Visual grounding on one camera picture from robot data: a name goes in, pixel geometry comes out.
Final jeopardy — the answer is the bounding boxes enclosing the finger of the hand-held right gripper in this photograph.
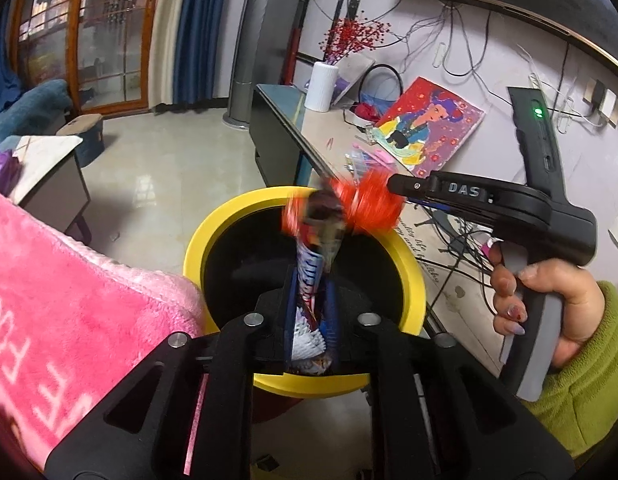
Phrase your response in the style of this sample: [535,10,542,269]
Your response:
[387,173,436,197]
[406,196,495,221]

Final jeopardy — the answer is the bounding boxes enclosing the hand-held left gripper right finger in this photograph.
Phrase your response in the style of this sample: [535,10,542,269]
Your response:
[327,279,576,480]

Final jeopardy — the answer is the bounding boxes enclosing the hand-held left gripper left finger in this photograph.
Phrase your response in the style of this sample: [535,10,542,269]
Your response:
[44,266,297,480]

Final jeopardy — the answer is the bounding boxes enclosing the red plastic bag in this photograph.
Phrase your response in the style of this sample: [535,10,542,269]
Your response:
[281,167,405,238]

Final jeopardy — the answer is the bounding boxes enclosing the blue white snack wrapper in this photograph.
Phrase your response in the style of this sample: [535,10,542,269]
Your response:
[284,190,350,378]

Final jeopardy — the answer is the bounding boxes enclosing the yellow black trash bin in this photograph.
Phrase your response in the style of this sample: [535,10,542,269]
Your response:
[183,186,427,400]

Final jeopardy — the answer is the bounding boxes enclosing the person's right forearm green sleeve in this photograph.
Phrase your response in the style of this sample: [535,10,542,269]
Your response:
[526,280,618,461]

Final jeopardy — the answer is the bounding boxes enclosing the person's right hand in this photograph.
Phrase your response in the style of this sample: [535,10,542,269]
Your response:
[489,241,606,372]

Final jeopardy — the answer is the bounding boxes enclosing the pink packets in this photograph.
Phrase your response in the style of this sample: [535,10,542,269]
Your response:
[346,142,395,171]

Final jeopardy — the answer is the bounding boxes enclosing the colourful figure painting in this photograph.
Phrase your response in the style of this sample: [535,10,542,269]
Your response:
[373,77,486,177]

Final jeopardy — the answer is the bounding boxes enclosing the white ribbed vase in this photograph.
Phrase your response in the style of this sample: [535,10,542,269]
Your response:
[304,61,337,112]

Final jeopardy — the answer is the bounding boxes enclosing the black tv cabinet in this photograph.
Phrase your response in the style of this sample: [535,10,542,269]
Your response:
[249,82,500,376]

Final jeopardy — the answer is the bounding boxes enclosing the red berry branches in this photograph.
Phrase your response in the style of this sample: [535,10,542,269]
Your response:
[319,17,392,66]

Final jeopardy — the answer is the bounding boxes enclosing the grey tower air conditioner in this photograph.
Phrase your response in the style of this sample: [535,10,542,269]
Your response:
[224,0,300,132]

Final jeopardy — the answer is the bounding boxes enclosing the pink fleece blanket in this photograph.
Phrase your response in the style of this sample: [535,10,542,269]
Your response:
[0,177,207,466]

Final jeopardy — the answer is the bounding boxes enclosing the dark blue stool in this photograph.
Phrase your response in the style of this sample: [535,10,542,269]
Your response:
[56,114,106,166]

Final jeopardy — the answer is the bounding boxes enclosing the white top side table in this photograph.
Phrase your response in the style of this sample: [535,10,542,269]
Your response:
[4,134,92,241]

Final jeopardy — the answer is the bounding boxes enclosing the crumpled purple wrapper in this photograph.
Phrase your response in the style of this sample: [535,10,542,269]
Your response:
[0,146,20,197]

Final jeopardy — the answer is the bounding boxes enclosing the wooden glass door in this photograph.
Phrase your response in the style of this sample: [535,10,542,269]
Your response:
[9,0,170,113]

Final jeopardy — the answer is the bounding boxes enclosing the blue sofa blanket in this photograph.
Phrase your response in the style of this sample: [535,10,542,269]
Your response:
[0,79,74,133]

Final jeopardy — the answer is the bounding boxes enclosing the wall socket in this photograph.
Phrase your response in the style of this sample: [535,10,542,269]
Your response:
[582,79,618,128]

